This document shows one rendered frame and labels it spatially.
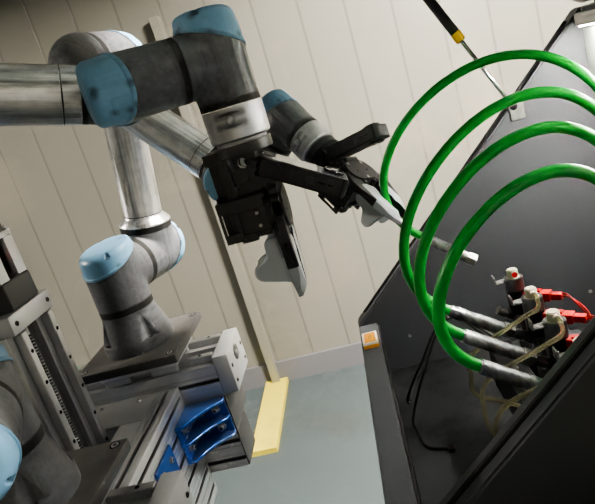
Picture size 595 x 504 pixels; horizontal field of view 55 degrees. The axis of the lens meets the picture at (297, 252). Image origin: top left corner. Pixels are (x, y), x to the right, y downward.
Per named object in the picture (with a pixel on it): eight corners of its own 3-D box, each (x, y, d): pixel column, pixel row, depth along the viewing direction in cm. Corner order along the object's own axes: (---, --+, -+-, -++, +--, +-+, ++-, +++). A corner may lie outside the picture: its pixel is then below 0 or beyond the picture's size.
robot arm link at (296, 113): (271, 122, 117) (291, 86, 113) (305, 156, 113) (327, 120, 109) (245, 121, 111) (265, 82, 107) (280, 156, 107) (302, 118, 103)
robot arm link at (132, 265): (85, 317, 121) (60, 258, 118) (124, 290, 133) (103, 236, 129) (129, 311, 116) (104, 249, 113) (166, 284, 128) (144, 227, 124)
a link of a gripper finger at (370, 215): (386, 243, 99) (354, 207, 103) (405, 217, 96) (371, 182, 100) (376, 245, 97) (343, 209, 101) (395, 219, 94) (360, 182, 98)
